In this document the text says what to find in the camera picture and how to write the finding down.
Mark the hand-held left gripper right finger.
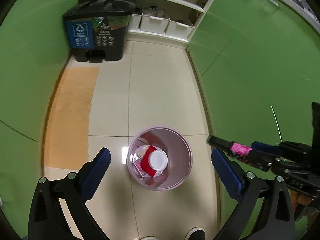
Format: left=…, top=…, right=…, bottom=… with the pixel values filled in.
left=211, top=147, right=296, bottom=240

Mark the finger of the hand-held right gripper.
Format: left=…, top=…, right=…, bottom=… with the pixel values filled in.
left=251, top=141, right=312, bottom=161
left=207, top=135, right=273, bottom=172

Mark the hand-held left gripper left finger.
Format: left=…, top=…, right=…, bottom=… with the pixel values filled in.
left=28, top=147, right=112, bottom=240

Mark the pink wrapper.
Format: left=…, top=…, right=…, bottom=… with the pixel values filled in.
left=230, top=142, right=253, bottom=157

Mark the pink trash bin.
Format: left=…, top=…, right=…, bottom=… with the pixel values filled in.
left=126, top=126, right=193, bottom=192

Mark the white paper carton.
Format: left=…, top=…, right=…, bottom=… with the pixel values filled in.
left=132, top=153, right=147, bottom=177

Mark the white round lid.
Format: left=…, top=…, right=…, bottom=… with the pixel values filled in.
left=149, top=150, right=168, bottom=172

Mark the person's right hand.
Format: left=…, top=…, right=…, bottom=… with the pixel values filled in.
left=290, top=190, right=320, bottom=230

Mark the orange floor mat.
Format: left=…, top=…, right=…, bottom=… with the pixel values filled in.
left=43, top=67, right=101, bottom=170

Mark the person's black right shoe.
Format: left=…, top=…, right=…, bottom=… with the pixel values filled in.
left=186, top=227, right=206, bottom=240

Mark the green cabinet door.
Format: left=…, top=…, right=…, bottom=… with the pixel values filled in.
left=0, top=0, right=83, bottom=240

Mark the black dual recycling bin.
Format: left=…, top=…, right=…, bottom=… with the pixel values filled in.
left=62, top=0, right=137, bottom=63

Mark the green cabinet with white handles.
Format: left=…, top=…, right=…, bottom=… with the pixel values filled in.
left=187, top=0, right=320, bottom=240

